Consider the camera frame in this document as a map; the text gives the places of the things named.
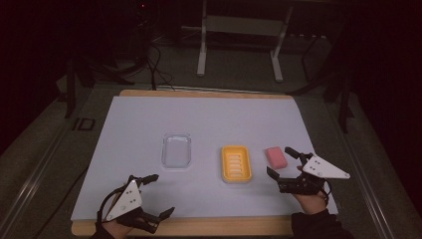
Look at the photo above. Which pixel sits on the person's right hand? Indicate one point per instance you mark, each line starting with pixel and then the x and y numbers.
pixel 311 203

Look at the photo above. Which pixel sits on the dark tripod stand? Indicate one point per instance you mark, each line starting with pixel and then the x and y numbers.
pixel 136 63

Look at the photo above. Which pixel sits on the dark metal stand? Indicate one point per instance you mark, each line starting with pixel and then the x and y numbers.
pixel 345 99
pixel 70 89

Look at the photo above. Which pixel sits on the pink soap bar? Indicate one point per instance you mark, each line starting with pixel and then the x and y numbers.
pixel 276 157

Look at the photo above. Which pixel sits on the white table mat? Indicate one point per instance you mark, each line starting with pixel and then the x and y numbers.
pixel 199 114

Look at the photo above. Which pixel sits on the black floor bracket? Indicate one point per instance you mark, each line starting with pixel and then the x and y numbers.
pixel 84 123

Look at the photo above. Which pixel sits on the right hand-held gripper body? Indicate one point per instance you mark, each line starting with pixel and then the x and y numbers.
pixel 320 170

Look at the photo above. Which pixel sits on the white metal stand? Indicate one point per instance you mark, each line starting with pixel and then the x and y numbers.
pixel 244 26

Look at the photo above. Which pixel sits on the clear plastic tray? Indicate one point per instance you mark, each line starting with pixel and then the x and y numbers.
pixel 176 150

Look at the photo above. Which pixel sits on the person's left hand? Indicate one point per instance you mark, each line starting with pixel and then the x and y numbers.
pixel 115 229

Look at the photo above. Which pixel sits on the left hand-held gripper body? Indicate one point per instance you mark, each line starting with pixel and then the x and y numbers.
pixel 127 200

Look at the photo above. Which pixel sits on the yellow soap dish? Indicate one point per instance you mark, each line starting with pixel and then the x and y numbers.
pixel 236 163

